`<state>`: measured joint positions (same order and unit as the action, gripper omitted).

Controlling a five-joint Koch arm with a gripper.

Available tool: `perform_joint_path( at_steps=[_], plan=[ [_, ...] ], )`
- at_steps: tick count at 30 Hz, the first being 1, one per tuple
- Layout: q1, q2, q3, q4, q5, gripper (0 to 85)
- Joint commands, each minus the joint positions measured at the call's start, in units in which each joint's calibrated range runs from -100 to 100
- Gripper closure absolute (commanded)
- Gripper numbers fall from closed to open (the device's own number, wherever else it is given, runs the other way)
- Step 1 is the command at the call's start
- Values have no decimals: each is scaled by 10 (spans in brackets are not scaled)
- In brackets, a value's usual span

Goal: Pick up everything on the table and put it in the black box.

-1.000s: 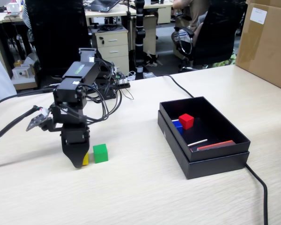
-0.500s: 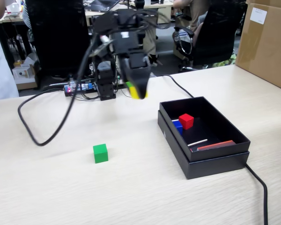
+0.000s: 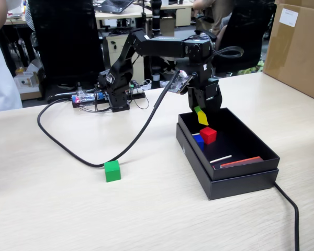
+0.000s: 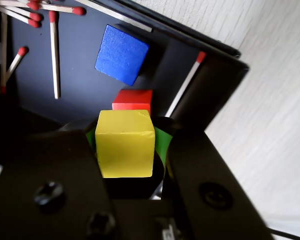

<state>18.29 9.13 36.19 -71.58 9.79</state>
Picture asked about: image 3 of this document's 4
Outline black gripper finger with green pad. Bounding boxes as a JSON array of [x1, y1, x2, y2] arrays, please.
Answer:
[[187, 88, 207, 113]]

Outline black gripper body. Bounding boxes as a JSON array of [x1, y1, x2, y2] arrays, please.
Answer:
[[187, 73, 221, 101]]

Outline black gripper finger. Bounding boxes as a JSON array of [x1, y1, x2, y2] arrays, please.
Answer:
[[205, 93, 223, 112]]

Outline yellow cube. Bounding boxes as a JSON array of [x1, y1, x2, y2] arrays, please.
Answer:
[[197, 109, 209, 126]]

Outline red cube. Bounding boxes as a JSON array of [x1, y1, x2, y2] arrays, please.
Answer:
[[200, 127, 217, 145]]

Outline blue cube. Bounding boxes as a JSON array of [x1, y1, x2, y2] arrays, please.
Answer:
[[193, 134, 205, 152]]

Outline green cube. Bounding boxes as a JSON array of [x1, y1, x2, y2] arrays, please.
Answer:
[[104, 160, 121, 183]]

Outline black cardboard box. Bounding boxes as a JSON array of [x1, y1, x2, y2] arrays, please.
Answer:
[[177, 106, 281, 181]]

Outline black open box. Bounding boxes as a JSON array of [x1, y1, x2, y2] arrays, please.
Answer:
[[175, 122, 279, 201]]

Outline large brown cardboard box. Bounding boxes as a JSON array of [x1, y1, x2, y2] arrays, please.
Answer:
[[262, 0, 314, 105]]

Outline white product box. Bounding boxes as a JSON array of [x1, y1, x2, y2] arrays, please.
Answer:
[[14, 73, 40, 94]]

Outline green patterned fabric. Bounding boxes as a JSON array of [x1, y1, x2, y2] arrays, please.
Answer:
[[237, 60, 265, 76]]

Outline long white stick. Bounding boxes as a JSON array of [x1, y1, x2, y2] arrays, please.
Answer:
[[209, 155, 232, 164]]

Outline flat red block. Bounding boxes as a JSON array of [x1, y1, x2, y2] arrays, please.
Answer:
[[219, 156, 264, 169]]

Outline black office chair with armrest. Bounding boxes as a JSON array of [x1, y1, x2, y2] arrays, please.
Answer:
[[193, 0, 277, 79]]

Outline seated person khaki trousers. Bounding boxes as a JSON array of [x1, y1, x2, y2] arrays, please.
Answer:
[[192, 0, 236, 50]]

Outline beige office desk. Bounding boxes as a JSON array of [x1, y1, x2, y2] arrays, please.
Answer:
[[94, 2, 194, 29]]

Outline black cylindrical pole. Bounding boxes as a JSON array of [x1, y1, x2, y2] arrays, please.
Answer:
[[150, 0, 162, 39]]

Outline beige drawer cabinet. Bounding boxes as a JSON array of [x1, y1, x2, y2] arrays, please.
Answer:
[[104, 35, 145, 88]]

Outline white shipping label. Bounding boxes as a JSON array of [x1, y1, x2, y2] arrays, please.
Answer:
[[279, 7, 299, 27]]

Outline controller board with red LED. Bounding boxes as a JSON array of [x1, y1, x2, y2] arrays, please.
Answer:
[[71, 91, 107, 108]]

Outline open black laptop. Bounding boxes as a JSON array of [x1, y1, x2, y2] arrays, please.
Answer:
[[94, 0, 134, 14]]

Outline black mesh office chair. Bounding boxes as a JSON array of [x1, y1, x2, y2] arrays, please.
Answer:
[[28, 0, 105, 99]]

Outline open brown carton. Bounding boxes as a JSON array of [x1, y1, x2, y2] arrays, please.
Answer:
[[14, 66, 47, 101]]

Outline person in striped shirt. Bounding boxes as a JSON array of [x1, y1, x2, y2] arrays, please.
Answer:
[[25, 0, 35, 32]]

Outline person in white shirt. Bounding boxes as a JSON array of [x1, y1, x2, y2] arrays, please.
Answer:
[[0, 35, 24, 113]]

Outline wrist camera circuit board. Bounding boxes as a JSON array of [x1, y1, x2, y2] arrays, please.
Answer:
[[167, 70, 194, 95]]

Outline thick black camera cable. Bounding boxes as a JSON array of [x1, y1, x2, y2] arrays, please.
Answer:
[[37, 85, 173, 168]]

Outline thick black table cable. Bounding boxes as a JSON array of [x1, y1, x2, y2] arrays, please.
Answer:
[[274, 182, 301, 251]]

